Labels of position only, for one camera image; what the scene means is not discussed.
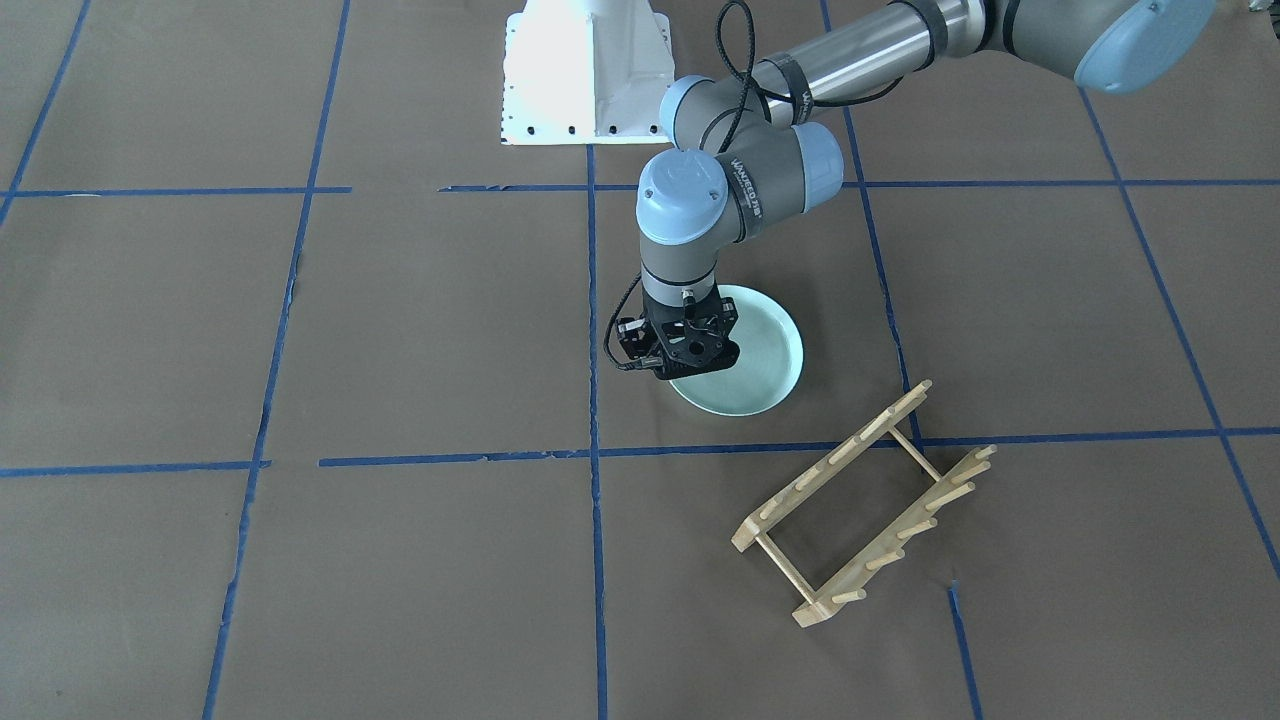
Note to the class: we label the pale green plate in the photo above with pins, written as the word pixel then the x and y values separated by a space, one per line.
pixel 769 365

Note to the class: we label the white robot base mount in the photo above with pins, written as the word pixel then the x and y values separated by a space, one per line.
pixel 585 72

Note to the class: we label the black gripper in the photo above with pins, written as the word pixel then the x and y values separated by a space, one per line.
pixel 632 338

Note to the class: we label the wooden dish rack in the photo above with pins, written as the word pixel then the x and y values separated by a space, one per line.
pixel 876 487

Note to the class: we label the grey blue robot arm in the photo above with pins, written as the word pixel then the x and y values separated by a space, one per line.
pixel 746 152

